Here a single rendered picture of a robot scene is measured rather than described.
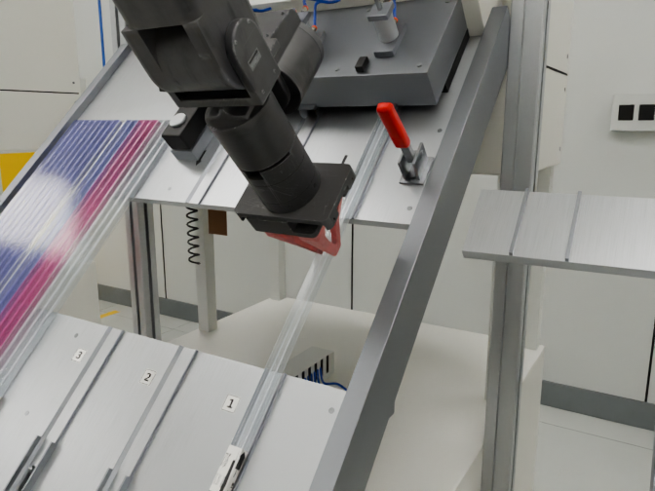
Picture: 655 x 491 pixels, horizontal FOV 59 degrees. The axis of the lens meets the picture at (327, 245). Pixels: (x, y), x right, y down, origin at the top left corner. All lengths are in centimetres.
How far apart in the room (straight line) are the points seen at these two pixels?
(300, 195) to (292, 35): 13
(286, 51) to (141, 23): 13
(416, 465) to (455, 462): 6
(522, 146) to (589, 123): 145
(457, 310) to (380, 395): 195
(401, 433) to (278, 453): 43
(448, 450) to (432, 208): 43
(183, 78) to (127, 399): 34
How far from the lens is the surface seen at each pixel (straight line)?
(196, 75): 42
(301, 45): 51
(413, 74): 66
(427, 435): 93
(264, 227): 54
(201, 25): 39
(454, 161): 62
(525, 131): 79
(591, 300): 232
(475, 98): 68
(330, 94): 72
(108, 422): 64
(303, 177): 49
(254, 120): 45
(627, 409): 243
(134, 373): 65
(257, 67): 42
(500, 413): 90
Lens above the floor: 108
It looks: 12 degrees down
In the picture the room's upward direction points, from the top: straight up
